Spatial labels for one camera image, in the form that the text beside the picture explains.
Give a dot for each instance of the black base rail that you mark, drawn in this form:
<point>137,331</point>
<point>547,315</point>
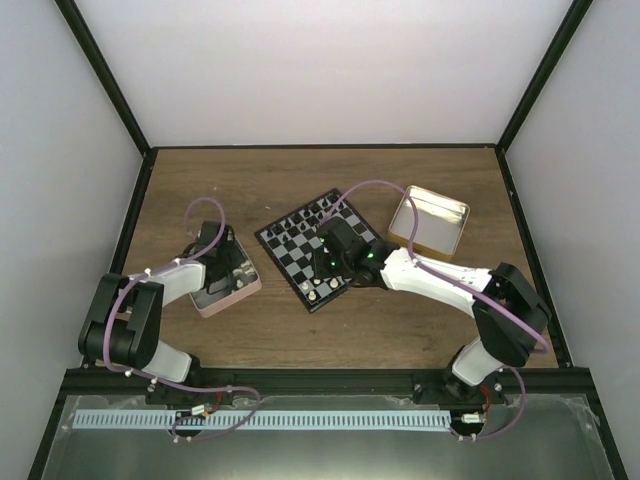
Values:
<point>423,386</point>

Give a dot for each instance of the black grey chess board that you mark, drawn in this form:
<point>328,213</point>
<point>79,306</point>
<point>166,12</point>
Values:
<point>294,261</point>

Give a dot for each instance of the yellow empty tin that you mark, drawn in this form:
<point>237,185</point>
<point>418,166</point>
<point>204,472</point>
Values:
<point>441,223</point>

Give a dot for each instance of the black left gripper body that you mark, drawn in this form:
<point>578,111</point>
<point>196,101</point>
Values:
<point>230,263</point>

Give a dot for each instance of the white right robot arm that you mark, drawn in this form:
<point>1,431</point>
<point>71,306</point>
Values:
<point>509,314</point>

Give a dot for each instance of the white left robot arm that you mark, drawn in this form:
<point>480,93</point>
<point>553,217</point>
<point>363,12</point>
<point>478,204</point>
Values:
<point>122,326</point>

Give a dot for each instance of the black chess pieces row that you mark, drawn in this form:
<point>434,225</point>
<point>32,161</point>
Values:
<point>300,222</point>

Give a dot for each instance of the pink tin with pieces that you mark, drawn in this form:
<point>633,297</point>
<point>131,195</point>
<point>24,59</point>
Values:
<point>240,279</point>

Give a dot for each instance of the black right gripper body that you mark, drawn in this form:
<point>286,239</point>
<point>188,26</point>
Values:
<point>325,271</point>

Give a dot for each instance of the light blue slotted cable duct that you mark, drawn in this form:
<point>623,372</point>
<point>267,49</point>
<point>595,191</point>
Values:
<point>421,420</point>

